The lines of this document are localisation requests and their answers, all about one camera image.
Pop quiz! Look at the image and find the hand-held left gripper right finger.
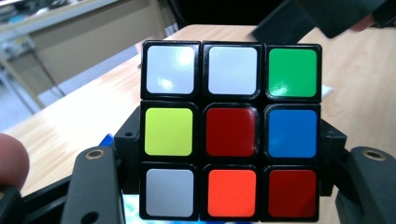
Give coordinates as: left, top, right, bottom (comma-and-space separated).
320, 119, 396, 224

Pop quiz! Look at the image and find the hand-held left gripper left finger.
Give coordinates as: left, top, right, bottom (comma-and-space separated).
60, 105, 142, 224

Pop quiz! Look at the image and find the blue wet wipes packet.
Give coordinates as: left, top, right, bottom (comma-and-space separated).
99, 133, 260, 224

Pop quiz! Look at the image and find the white wet wipe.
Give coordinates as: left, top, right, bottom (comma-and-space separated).
321, 84, 334, 98

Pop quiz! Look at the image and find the multicolour puzzle cube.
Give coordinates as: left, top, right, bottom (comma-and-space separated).
138, 39, 323, 222

